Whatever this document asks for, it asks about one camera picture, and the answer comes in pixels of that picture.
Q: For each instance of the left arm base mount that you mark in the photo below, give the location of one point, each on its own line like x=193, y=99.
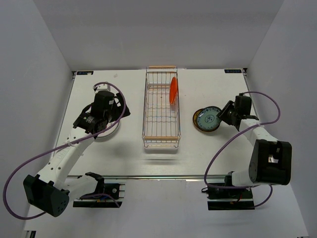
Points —
x=108, y=193

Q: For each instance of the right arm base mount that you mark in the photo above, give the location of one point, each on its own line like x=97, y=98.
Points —
x=220, y=199

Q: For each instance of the orange plate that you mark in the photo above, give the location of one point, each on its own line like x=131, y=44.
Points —
x=173, y=90

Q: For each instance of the left blue table label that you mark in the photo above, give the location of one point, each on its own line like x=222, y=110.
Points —
x=84, y=72

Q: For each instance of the yellow patterned plate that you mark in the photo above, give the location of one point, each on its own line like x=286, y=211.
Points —
x=198, y=126

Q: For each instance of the metal wire dish rack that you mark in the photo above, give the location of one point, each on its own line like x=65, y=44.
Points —
x=161, y=117

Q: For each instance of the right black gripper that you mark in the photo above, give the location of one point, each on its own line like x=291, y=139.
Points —
x=223, y=114

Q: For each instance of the blue table label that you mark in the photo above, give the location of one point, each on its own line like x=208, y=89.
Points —
x=84, y=72
x=233, y=71

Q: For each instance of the plain white plate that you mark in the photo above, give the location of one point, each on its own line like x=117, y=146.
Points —
x=109, y=134

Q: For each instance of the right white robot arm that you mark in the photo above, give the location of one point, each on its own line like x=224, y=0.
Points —
x=271, y=158

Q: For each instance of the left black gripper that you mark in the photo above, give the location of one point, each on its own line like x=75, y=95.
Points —
x=120, y=109

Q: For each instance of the right blue table label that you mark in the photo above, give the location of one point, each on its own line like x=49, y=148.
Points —
x=233, y=71

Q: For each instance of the teal patterned plate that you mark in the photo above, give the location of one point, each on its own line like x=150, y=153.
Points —
x=208, y=119

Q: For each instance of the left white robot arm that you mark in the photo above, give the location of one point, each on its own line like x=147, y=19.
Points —
x=48, y=189

